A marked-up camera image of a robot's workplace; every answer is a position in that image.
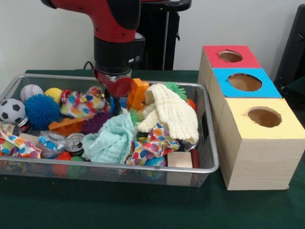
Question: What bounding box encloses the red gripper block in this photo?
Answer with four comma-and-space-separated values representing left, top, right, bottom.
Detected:
94, 69, 134, 115

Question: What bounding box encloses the colourful dotted fabric strip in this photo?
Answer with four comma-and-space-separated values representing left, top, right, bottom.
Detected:
61, 87, 111, 120

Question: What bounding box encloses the mint green waffle cloth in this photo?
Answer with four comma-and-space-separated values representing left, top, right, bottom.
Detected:
82, 112, 139, 164

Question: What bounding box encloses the cream yellow waffle cloth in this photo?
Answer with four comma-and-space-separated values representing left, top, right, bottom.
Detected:
137, 84, 200, 145

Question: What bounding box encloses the clear mesh bin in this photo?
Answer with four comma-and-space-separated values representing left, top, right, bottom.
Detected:
0, 74, 220, 187

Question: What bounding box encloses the wooden box with three holes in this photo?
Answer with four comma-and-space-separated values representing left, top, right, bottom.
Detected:
198, 46, 305, 191

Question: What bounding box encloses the purple spiky ball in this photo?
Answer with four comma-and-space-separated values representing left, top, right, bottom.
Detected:
82, 112, 113, 135

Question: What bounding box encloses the orange plastic block toy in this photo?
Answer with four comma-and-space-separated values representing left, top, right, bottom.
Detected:
126, 79, 150, 110

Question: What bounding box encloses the silver drink can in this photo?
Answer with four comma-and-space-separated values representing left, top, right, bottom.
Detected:
64, 133, 86, 153

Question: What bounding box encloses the colourful patchwork fabric toy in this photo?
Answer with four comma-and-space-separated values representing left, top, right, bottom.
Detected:
126, 123, 181, 166

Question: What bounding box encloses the smooth yellow ball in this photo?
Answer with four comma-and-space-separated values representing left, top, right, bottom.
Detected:
45, 88, 63, 104

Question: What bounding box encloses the green spiky ball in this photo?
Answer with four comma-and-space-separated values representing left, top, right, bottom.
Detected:
166, 82, 187, 101

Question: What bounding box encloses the blue globe ball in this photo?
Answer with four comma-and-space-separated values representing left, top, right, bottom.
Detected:
143, 156, 167, 180

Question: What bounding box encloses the blue fuzzy ball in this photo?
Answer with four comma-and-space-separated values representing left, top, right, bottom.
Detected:
25, 94, 61, 130

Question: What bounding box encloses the white baseball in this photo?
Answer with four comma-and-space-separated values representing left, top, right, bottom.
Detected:
20, 84, 44, 103

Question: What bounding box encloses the pale wooden cube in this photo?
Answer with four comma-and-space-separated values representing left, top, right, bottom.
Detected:
167, 152, 193, 168

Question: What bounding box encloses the black white soccer ball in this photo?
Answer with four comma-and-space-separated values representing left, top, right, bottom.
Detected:
0, 99, 27, 125

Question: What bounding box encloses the dark green table cloth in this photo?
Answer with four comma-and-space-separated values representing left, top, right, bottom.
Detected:
0, 69, 305, 229

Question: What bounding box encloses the colourful polka dot fabric toy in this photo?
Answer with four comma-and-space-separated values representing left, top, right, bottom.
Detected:
0, 129, 42, 158

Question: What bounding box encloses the black equipment stand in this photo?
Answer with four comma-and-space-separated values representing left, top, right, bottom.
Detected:
275, 4, 305, 94

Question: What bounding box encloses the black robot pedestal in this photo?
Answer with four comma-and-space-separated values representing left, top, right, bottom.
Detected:
138, 0, 192, 71

